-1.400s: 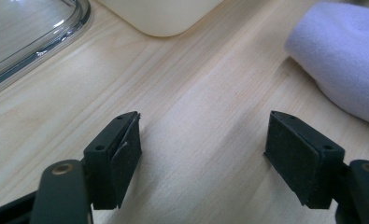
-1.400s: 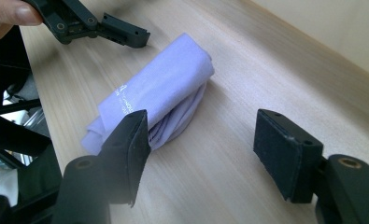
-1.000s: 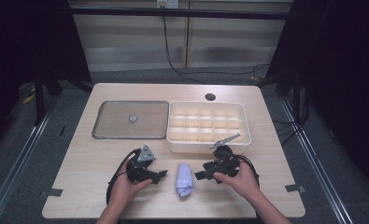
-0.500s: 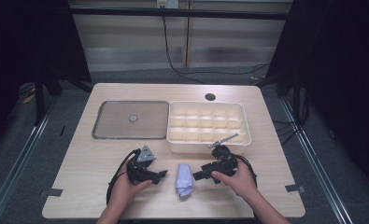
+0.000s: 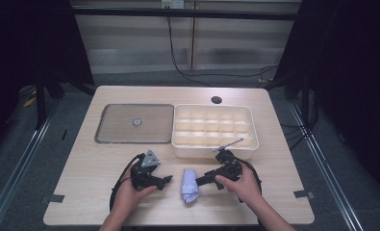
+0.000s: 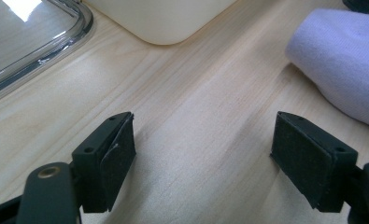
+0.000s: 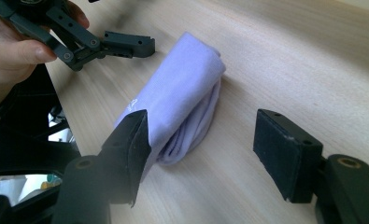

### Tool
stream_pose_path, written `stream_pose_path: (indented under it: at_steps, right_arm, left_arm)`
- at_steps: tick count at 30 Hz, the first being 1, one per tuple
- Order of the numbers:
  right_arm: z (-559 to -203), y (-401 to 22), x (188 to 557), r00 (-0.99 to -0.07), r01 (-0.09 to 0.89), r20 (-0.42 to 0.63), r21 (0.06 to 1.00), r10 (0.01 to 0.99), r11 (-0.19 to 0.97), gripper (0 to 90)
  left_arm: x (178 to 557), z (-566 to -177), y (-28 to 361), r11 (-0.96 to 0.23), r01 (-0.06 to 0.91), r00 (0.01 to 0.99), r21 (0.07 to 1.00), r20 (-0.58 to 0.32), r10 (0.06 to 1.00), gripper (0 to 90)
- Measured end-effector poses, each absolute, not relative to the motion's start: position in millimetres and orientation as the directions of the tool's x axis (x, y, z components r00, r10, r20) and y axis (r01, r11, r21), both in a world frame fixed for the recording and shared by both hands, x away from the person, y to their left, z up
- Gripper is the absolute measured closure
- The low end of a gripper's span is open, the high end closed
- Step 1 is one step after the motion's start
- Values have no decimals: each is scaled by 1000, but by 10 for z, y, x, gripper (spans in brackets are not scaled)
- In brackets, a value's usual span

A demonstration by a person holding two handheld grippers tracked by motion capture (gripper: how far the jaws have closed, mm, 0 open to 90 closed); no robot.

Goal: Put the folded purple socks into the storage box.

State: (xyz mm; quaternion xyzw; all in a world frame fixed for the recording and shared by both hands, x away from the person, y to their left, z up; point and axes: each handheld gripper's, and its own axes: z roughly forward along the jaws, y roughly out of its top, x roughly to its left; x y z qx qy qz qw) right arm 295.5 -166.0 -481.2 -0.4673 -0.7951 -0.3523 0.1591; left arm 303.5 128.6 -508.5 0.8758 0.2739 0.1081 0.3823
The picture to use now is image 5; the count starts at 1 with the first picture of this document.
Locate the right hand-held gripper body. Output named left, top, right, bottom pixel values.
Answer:
left=212, top=138, right=245, bottom=187

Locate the black wall cable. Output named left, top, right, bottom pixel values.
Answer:
left=166, top=15, right=279, bottom=89

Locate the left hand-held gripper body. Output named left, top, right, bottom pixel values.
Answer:
left=130, top=148, right=166, bottom=192

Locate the white wall outlet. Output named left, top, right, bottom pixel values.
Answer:
left=160, top=0, right=186, bottom=10

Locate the black floor cables bundle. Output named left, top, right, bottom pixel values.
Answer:
left=279, top=90, right=320, bottom=152

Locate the black curtain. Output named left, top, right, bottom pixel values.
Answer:
left=0, top=0, right=95, bottom=152
left=273, top=0, right=380, bottom=200

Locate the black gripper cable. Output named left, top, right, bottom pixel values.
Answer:
left=109, top=152, right=146, bottom=214
left=234, top=157, right=263, bottom=204

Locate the black horizontal bar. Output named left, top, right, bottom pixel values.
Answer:
left=71, top=7, right=302, bottom=22

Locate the white compartment organizer box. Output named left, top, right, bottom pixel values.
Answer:
left=170, top=103, right=260, bottom=161

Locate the black metal stand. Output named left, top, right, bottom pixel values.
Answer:
left=34, top=64, right=48, bottom=131

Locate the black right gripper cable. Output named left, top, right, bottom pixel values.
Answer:
left=234, top=157, right=263, bottom=204

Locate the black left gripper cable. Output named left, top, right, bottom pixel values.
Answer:
left=109, top=152, right=146, bottom=214

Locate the person's left hand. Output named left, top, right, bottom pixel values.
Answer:
left=113, top=167, right=159, bottom=214

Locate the yellow floor item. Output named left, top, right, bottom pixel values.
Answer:
left=22, top=95, right=38, bottom=109

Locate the metal floor rail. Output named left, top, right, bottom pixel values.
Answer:
left=287, top=100, right=368, bottom=231
left=0, top=105, right=61, bottom=231

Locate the lavender knit cloth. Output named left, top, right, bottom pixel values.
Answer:
left=180, top=167, right=200, bottom=205

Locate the grey tape piece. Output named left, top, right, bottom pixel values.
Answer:
left=40, top=193, right=65, bottom=205
left=292, top=189, right=316, bottom=199

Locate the person's right hand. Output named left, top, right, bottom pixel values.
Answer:
left=214, top=163, right=265, bottom=208

